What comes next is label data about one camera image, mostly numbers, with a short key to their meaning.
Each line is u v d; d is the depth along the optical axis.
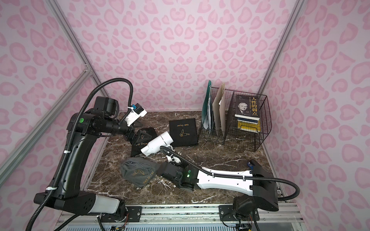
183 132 1.07
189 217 0.73
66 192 0.38
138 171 0.82
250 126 0.90
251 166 0.89
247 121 0.93
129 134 0.55
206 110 0.92
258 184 0.46
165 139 0.70
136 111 0.55
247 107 0.93
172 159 0.62
